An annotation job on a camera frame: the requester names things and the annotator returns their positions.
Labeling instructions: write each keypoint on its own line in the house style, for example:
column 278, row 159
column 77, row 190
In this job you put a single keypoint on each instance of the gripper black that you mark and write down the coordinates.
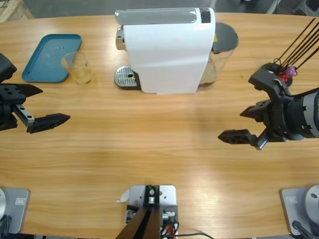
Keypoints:
column 7, row 117
column 279, row 119

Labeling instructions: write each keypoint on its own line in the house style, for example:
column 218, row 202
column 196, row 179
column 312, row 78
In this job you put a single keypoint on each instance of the purple coffee capsule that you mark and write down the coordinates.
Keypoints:
column 290, row 71

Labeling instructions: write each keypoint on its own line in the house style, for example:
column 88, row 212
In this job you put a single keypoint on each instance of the white capsule coffee machine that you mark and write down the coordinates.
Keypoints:
column 169, row 57

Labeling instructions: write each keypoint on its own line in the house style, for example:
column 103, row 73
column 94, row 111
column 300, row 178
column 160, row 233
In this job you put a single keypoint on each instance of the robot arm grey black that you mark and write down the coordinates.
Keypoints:
column 309, row 114

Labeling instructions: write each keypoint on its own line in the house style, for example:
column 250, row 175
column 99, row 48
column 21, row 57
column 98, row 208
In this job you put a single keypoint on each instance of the teal plastic tray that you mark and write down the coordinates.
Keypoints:
column 47, row 57

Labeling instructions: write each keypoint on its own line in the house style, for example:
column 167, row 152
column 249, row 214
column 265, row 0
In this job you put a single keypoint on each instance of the clear glass cup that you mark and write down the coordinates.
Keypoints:
column 81, row 72

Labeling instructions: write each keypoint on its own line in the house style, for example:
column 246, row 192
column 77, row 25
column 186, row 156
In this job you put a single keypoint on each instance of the clear water tank dark lid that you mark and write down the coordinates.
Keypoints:
column 224, row 37

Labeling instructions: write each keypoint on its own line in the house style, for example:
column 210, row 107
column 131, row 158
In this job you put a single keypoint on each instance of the wooden crate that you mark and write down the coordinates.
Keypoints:
column 12, row 10

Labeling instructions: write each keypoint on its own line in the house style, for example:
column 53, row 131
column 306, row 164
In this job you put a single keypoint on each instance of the white mounting block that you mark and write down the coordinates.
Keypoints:
column 167, row 196

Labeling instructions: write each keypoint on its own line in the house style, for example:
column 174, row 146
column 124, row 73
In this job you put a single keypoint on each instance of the white tape tag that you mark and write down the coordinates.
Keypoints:
column 124, row 196

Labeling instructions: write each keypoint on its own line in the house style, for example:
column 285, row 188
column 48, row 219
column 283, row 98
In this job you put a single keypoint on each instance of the dark chair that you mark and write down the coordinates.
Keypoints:
column 312, row 7

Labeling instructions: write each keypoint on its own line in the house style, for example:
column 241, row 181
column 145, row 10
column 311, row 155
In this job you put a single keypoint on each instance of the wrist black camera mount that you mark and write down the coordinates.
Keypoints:
column 264, row 79
column 6, row 68

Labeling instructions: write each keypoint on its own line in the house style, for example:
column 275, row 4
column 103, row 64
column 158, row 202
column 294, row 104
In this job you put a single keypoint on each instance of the arm grey base plate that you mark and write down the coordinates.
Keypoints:
column 299, row 206
column 17, row 206

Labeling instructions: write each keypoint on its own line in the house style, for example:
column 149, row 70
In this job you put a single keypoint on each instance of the white metal frame leg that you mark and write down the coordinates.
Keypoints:
column 272, row 7

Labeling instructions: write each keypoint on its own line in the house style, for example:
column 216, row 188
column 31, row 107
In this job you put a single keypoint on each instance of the dark camera post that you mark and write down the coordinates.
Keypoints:
column 147, row 224

